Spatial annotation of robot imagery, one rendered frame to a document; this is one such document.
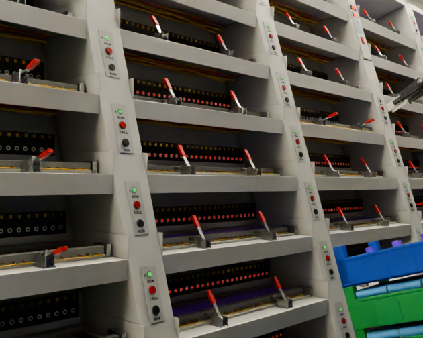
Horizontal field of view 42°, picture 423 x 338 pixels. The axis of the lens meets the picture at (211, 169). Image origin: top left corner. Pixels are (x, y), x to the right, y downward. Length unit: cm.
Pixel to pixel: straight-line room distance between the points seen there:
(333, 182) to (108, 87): 91
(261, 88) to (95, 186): 83
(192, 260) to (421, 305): 53
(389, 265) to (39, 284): 65
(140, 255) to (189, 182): 26
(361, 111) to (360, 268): 141
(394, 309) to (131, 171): 63
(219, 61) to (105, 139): 54
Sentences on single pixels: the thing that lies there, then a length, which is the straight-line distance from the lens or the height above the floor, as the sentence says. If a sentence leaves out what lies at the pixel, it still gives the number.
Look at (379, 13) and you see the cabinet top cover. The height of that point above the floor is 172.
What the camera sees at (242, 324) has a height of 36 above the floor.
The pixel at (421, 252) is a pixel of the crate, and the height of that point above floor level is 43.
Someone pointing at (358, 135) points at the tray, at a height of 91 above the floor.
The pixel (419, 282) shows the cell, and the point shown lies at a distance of 107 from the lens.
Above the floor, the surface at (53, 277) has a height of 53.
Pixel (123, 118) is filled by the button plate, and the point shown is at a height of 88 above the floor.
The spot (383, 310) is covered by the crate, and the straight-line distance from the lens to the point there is 109.
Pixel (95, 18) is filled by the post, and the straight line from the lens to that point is 139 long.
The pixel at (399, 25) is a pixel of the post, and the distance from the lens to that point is 322.
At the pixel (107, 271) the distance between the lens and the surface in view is 117.
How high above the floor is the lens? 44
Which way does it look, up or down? 13 degrees up
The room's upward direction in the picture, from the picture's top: 12 degrees counter-clockwise
